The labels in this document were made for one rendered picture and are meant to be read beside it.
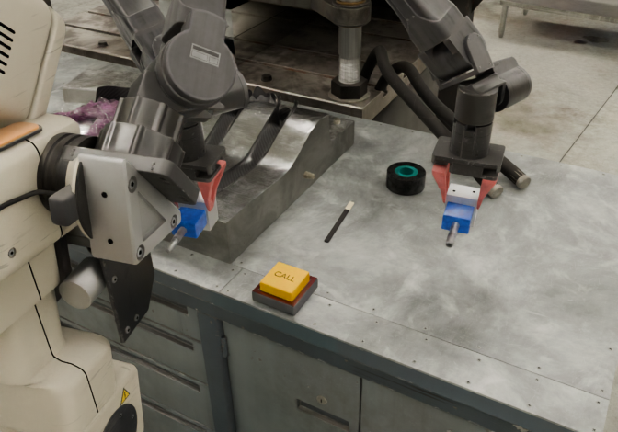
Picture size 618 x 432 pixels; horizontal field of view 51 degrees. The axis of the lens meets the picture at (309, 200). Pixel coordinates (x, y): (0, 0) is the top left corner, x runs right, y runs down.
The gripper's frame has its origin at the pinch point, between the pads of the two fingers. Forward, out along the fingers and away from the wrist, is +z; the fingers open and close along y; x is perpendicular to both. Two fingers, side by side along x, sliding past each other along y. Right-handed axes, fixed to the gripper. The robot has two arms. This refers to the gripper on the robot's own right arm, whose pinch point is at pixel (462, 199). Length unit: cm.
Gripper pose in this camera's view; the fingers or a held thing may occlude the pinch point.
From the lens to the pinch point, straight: 105.6
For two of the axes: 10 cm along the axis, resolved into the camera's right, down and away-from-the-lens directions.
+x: -3.5, 5.3, -7.7
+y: -9.4, -1.8, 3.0
